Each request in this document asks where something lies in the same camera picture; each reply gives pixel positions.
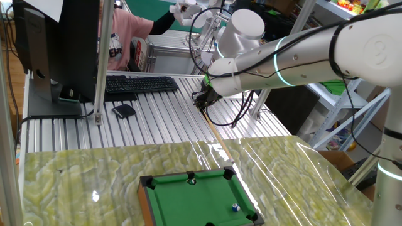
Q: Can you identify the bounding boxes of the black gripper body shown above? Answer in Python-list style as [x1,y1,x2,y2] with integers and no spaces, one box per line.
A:
[200,82,221,105]

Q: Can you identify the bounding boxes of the wooden pool cue black handle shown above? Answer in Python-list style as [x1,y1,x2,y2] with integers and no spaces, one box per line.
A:
[198,106,235,164]

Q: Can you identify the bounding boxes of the black sleeved forearm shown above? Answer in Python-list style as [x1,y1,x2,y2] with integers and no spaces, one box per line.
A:
[149,11,177,36]

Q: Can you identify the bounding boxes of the mini pool table green felt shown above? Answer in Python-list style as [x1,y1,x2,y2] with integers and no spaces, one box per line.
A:
[137,165,265,226]

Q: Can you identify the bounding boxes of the black keyboard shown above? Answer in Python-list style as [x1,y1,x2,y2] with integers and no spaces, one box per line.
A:
[104,74,180,95]

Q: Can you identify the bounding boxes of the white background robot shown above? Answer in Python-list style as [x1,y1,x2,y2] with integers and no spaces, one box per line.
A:
[193,0,236,60]

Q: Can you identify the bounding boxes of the black computer mouse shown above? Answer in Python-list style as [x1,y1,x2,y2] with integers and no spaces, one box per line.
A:
[111,103,138,119]

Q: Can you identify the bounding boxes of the white handheld device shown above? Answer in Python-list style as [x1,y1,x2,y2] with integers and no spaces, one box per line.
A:
[169,0,214,30]

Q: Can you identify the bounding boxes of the dark panel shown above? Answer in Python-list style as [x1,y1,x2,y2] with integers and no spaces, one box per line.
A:
[264,85,320,136]

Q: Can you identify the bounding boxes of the person in pink shirt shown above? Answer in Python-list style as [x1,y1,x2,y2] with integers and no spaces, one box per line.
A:
[99,0,177,72]

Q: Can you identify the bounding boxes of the green board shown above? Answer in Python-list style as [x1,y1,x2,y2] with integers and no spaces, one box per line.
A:
[125,0,202,34]

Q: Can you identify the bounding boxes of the white metal shelving rack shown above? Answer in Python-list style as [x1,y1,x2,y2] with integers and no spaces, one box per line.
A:
[306,0,392,151]

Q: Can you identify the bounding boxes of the black phone green case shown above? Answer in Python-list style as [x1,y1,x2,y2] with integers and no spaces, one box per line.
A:
[58,85,82,104]

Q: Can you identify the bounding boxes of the black computer monitor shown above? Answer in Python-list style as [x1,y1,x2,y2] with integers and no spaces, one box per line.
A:
[12,0,101,119]

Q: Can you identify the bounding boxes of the colourful toys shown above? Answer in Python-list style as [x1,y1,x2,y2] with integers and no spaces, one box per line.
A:
[325,125,358,152]

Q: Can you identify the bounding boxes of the open cardboard box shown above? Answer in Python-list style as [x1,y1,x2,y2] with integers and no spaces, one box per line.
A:
[317,149,376,202]

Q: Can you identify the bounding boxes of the green marble pattern mat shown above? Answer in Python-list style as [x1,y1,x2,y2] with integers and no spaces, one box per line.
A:
[20,134,374,226]

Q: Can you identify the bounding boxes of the black device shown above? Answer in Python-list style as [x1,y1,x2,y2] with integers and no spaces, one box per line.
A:
[340,156,378,191]

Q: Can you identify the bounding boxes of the colourful packages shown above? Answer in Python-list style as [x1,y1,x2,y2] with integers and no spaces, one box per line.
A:
[337,0,390,15]

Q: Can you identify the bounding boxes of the brown cardboard carton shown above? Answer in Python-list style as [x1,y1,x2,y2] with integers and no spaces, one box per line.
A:
[366,86,390,131]

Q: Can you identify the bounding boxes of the white paper sheet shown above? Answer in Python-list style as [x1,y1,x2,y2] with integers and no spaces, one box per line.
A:
[22,0,65,23]

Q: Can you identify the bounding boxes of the black hanging gripper cables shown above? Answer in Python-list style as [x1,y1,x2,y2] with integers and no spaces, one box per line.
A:
[205,90,254,129]

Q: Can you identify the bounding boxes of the black monitor cable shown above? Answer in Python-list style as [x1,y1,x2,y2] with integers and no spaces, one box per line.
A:
[14,108,95,151]

